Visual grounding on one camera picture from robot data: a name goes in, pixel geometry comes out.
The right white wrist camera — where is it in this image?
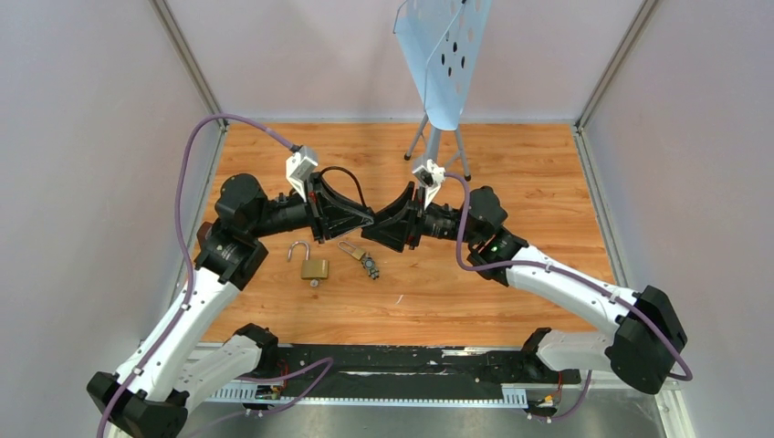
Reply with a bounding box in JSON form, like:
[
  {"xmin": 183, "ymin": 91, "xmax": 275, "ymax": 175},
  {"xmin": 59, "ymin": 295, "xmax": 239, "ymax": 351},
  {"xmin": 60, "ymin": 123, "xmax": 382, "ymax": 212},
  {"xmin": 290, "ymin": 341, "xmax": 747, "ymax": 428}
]
[{"xmin": 412, "ymin": 157, "xmax": 445, "ymax": 209}]

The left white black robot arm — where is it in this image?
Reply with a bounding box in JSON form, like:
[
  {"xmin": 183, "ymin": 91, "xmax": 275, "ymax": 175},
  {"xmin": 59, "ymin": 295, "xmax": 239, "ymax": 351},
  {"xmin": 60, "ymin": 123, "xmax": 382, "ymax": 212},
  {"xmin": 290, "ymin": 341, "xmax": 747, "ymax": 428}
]
[{"xmin": 87, "ymin": 172, "xmax": 374, "ymax": 437}]

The large brass padlock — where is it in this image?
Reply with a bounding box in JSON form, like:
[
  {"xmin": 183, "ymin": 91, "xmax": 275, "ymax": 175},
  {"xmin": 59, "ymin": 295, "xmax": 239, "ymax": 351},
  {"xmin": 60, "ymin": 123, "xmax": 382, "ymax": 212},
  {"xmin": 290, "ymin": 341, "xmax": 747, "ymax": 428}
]
[{"xmin": 287, "ymin": 240, "xmax": 329, "ymax": 283}]

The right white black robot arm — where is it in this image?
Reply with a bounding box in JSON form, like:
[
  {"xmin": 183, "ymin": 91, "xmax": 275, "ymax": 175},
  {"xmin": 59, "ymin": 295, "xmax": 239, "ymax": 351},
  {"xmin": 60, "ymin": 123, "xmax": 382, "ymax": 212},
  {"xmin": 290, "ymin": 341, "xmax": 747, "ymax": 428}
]
[{"xmin": 361, "ymin": 183, "xmax": 693, "ymax": 394}]

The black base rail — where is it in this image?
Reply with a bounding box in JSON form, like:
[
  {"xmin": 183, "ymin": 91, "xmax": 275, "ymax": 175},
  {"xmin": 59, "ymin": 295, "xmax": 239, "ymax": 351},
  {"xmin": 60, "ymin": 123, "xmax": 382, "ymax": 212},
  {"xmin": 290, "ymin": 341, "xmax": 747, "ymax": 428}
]
[{"xmin": 263, "ymin": 344, "xmax": 581, "ymax": 388}]

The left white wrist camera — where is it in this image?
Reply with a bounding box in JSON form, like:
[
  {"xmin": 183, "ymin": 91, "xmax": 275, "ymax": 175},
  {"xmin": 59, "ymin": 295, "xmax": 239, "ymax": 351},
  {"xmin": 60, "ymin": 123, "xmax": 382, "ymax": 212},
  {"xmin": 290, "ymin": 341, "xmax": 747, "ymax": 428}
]
[{"xmin": 286, "ymin": 145, "xmax": 319, "ymax": 202}]

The light blue music stand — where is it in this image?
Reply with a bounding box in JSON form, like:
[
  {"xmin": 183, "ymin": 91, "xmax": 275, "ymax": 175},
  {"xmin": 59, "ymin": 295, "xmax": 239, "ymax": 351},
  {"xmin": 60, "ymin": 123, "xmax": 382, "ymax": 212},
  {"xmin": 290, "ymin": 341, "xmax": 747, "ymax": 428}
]
[{"xmin": 392, "ymin": 0, "xmax": 492, "ymax": 181}]

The aluminium frame post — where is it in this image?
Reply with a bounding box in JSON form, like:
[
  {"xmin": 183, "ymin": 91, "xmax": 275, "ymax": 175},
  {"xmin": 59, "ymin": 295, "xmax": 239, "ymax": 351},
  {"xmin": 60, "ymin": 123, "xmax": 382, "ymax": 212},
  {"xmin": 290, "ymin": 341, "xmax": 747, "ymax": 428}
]
[{"xmin": 149, "ymin": 0, "xmax": 230, "ymax": 128}]

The white slotted cable duct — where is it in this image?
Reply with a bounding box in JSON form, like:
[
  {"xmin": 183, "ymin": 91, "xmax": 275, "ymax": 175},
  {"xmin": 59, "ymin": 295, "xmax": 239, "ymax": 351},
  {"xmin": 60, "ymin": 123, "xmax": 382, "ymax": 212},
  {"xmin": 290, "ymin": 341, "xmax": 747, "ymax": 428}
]
[{"xmin": 208, "ymin": 376, "xmax": 528, "ymax": 409}]

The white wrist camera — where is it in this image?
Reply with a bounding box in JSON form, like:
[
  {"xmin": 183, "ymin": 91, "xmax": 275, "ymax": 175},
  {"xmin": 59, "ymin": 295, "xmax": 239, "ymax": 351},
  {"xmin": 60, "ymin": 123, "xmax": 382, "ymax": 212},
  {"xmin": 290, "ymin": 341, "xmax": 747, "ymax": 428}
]
[
  {"xmin": 412, "ymin": 157, "xmax": 445, "ymax": 209},
  {"xmin": 286, "ymin": 145, "xmax": 319, "ymax": 202}
]

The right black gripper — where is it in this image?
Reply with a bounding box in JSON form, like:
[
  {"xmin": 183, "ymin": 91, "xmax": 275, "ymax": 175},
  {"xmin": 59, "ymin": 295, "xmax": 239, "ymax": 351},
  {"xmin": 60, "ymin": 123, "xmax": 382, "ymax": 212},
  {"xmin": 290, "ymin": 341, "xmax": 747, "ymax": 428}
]
[{"xmin": 361, "ymin": 182, "xmax": 481, "ymax": 251}]

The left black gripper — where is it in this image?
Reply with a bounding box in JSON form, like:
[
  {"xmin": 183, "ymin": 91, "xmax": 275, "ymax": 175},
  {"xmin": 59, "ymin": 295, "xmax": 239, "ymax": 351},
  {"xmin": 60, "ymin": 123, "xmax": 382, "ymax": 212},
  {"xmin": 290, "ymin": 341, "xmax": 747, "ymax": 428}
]
[{"xmin": 248, "ymin": 171, "xmax": 372, "ymax": 243}]

